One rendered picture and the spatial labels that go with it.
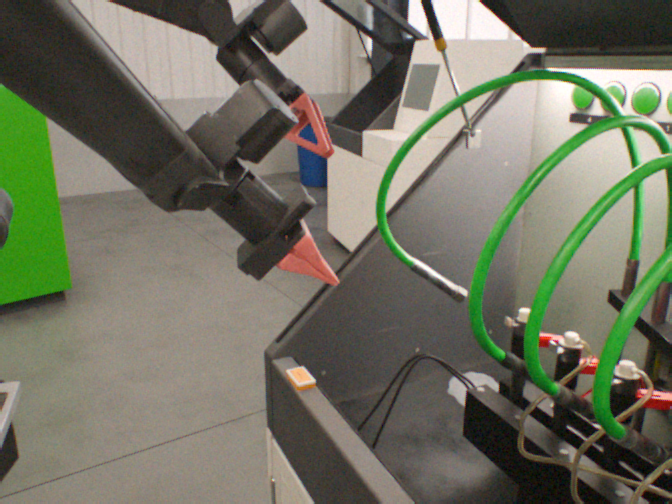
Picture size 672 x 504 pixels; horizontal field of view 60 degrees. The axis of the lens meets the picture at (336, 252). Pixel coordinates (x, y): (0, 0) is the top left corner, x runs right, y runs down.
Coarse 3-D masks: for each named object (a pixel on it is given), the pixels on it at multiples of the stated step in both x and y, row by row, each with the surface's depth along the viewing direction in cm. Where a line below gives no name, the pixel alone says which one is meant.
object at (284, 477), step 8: (272, 440) 105; (272, 448) 106; (280, 448) 103; (272, 456) 107; (280, 456) 102; (280, 464) 103; (288, 464) 99; (280, 472) 104; (288, 472) 99; (272, 480) 108; (280, 480) 105; (288, 480) 100; (296, 480) 96; (272, 488) 109; (280, 488) 105; (288, 488) 100; (296, 488) 96; (304, 488) 93; (272, 496) 109; (280, 496) 106; (288, 496) 101; (296, 496) 97; (304, 496) 93
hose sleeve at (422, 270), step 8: (416, 264) 83; (424, 264) 84; (416, 272) 83; (424, 272) 83; (432, 272) 84; (432, 280) 84; (440, 280) 84; (448, 280) 85; (440, 288) 84; (448, 288) 84; (456, 288) 85
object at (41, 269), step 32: (0, 96) 314; (0, 128) 317; (32, 128) 327; (0, 160) 321; (32, 160) 331; (32, 192) 335; (32, 224) 339; (0, 256) 333; (32, 256) 344; (64, 256) 356; (0, 288) 337; (32, 288) 348; (64, 288) 360
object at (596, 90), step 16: (496, 80) 76; (512, 80) 76; (528, 80) 76; (544, 80) 77; (560, 80) 76; (576, 80) 76; (464, 96) 76; (608, 96) 77; (448, 112) 77; (624, 112) 78; (416, 128) 78; (624, 128) 79; (400, 160) 78; (640, 160) 80; (384, 176) 79; (384, 192) 79; (640, 192) 82; (384, 208) 80; (640, 208) 82; (384, 224) 81; (640, 224) 83; (384, 240) 82; (640, 240) 84; (400, 256) 82
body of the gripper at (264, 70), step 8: (256, 64) 79; (264, 64) 79; (272, 64) 80; (248, 72) 79; (256, 72) 79; (264, 72) 79; (272, 72) 79; (280, 72) 80; (248, 80) 79; (264, 80) 79; (272, 80) 79; (280, 80) 79; (288, 80) 76; (272, 88) 79; (280, 88) 76; (288, 88) 76; (280, 96) 77
